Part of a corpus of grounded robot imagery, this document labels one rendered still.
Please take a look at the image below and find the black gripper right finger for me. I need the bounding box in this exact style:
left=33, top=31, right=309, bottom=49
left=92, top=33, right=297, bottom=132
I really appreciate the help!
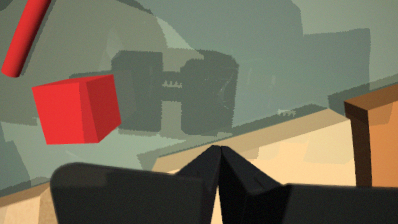
left=218, top=146, right=398, bottom=224

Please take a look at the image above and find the red cube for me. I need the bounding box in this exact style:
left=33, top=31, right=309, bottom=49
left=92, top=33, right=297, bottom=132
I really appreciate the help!
left=31, top=74, right=122, bottom=145

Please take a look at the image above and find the red cylinder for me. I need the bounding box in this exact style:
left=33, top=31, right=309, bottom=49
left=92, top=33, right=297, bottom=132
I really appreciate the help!
left=1, top=0, right=51, bottom=77

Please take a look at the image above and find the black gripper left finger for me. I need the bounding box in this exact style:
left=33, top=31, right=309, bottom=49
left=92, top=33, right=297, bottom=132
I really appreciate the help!
left=50, top=145, right=222, bottom=224

